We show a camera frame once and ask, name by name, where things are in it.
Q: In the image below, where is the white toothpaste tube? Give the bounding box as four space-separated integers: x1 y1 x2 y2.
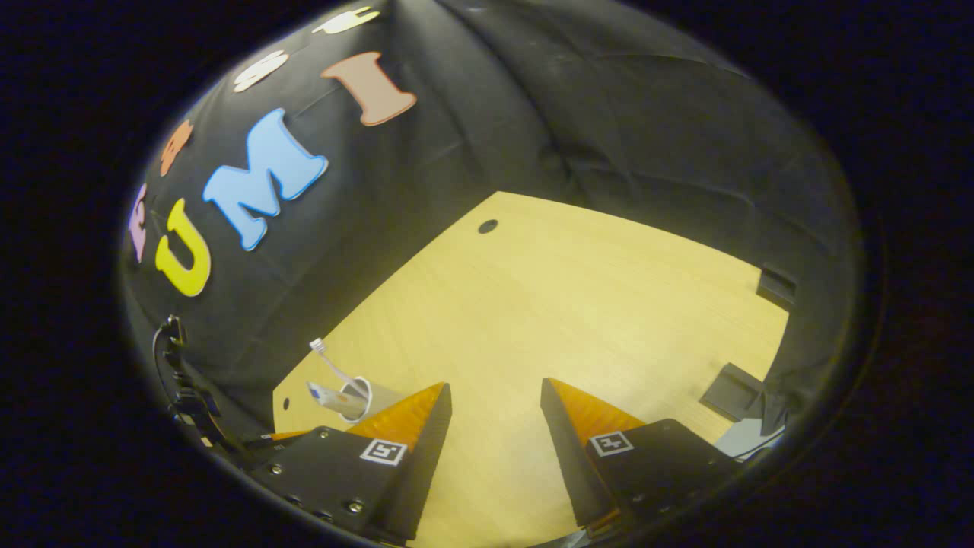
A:
306 381 366 419

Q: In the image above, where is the white toothbrush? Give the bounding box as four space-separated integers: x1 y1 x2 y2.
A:
309 338 370 397

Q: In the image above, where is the wooden desktop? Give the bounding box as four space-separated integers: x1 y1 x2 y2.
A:
272 190 791 548

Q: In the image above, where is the white cup with wooden handle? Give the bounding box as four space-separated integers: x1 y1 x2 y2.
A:
339 376 408 424

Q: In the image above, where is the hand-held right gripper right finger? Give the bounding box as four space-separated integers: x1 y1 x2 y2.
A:
540 377 743 534

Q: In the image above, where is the black backdrop cloth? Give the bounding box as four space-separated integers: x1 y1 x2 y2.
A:
118 0 868 457

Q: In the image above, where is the black table clamp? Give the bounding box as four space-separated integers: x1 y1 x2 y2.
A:
700 362 764 423
757 265 798 311

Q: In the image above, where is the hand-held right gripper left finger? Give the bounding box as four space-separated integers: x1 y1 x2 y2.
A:
247 381 454 543

